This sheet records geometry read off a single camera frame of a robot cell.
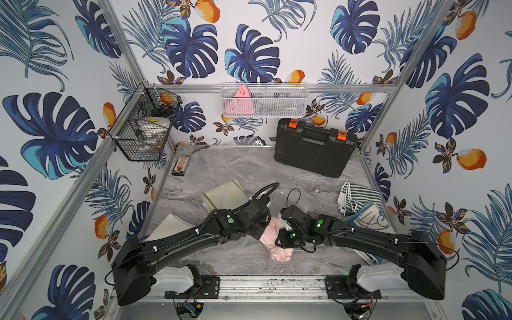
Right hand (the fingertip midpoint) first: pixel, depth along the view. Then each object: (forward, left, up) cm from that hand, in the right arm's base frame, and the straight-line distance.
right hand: (277, 242), depth 78 cm
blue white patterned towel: (+12, -41, -1) cm, 42 cm away
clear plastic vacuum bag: (-3, +13, -7) cm, 15 cm away
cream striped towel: (+25, +23, -7) cm, 35 cm away
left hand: (+6, +6, +7) cm, 11 cm away
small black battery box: (+43, +51, -3) cm, 67 cm away
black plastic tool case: (+38, -21, +13) cm, 46 cm away
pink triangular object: (+51, +16, +29) cm, 61 cm away
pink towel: (+2, +3, +2) cm, 4 cm away
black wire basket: (+35, +53, +30) cm, 71 cm away
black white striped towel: (+25, -38, -5) cm, 46 cm away
